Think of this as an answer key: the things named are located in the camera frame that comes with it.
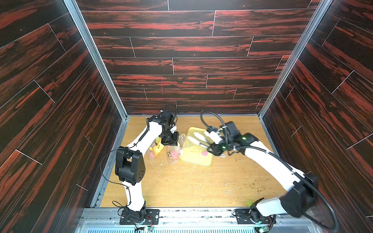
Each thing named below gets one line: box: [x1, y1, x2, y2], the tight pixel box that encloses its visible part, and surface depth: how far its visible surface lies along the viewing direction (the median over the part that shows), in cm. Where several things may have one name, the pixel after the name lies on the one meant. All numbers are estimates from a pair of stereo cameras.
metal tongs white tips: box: [186, 132, 215, 148], surface depth 84 cm
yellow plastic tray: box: [180, 127, 214, 167], surface depth 96 cm
